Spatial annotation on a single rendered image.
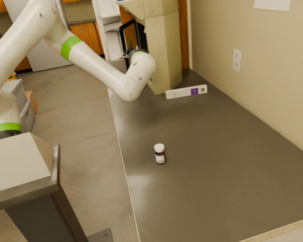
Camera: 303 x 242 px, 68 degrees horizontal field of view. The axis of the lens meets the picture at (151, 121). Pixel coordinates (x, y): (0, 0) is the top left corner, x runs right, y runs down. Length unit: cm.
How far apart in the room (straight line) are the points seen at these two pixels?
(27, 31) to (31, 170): 54
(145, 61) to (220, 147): 49
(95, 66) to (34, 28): 27
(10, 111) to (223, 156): 91
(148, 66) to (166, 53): 50
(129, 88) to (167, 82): 56
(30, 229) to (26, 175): 32
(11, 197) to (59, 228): 34
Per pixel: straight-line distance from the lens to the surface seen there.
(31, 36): 102
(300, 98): 106
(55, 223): 127
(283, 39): 108
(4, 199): 108
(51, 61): 650
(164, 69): 146
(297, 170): 98
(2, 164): 104
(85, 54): 108
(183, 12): 184
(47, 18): 104
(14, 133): 108
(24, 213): 121
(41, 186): 104
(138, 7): 136
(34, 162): 102
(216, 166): 92
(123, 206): 205
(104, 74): 103
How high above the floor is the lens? 158
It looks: 31 degrees down
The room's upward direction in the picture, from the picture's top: 9 degrees counter-clockwise
